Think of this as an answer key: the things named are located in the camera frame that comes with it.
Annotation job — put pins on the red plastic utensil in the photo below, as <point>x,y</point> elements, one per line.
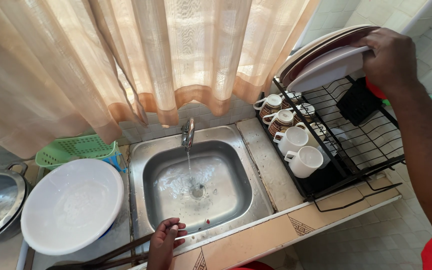
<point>373,90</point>

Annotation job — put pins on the white plastic basin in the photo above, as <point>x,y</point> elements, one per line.
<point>71,206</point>

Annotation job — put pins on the white mug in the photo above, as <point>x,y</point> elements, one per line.
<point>306,162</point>
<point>293,140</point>

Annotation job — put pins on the person's left hand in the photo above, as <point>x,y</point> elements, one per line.
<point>161,243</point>

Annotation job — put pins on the dark brown wooden stick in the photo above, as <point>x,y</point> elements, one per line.
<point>99,264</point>
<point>118,250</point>

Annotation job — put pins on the person's left fingers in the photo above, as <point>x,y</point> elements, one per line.
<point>176,230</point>

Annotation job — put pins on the white plate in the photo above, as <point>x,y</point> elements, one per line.
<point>324,71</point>

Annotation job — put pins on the clear drinking glass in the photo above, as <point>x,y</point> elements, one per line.
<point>328,152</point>

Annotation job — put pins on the green perforated plastic basket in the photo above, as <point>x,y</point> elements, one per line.
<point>77,148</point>

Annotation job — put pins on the blue plastic container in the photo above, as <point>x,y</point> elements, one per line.
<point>115,162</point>

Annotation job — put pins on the cream plate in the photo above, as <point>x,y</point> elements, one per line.
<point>298,54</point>

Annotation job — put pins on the person's right hand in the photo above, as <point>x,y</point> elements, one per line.
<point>392,60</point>

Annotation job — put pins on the black cutlery holder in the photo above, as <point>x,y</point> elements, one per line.
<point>358,101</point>

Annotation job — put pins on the brown patterned mug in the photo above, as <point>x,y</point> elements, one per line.
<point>304,112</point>
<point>270,105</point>
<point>280,123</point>
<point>290,98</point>

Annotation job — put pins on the chrome faucet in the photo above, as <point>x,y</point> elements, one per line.
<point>188,133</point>

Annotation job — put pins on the brown plate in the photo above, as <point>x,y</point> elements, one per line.
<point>306,60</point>

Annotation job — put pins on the cream mug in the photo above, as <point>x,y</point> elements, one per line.
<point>315,132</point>

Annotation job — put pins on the green plastic utensil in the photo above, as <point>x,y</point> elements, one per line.
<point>431,96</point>

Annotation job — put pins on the stainless steel sink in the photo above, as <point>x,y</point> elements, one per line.
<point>201,180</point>

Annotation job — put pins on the peach sheer curtain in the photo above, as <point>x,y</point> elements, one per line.
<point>88,56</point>

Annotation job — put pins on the blue plastic basin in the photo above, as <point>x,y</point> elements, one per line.
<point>106,231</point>

